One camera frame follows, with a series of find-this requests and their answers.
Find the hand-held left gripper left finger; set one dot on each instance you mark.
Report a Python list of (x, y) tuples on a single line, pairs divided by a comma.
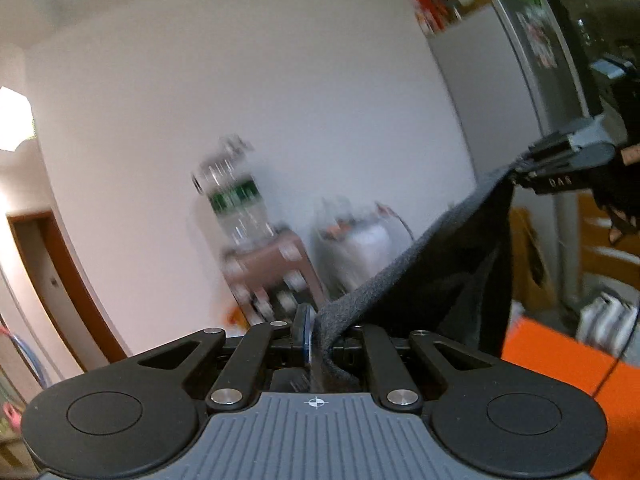
[(301, 332)]

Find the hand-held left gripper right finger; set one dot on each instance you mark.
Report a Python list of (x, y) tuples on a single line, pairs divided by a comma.
[(380, 355)]

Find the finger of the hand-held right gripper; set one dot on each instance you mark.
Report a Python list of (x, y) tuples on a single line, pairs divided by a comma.
[(545, 152)]

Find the dark grey long-sleeve shirt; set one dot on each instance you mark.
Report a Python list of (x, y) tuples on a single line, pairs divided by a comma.
[(450, 270)]

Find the person's right hand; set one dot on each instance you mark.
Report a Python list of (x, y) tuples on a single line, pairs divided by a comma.
[(620, 195)]

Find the brown cup-print water dispenser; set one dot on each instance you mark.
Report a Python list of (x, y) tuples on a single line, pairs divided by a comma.
[(265, 265)]

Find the silver refrigerator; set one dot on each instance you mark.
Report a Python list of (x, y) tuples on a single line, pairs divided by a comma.
[(480, 85)]

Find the wooden chair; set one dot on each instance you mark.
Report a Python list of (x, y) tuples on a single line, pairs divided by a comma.
[(605, 260)]

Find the brown cardboard box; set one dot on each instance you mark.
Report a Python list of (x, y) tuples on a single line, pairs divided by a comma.
[(530, 260)]

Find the colourful fridge sticker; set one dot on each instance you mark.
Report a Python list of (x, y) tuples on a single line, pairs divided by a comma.
[(540, 40)]

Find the clear water jug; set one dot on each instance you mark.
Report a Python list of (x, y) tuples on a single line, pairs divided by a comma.
[(235, 200)]

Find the night window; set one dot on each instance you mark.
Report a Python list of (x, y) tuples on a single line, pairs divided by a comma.
[(600, 0)]

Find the black and white striped cloth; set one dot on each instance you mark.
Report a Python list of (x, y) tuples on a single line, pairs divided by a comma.
[(600, 320)]

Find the orange tablecloth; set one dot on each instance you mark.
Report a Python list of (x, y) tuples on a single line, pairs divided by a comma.
[(550, 355)]

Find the red snack box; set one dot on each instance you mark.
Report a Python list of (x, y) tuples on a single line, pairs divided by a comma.
[(430, 7)]

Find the brown wooden door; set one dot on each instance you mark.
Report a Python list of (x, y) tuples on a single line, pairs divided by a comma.
[(50, 280)]

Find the bright light fixture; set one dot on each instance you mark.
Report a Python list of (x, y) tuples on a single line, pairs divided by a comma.
[(12, 117)]

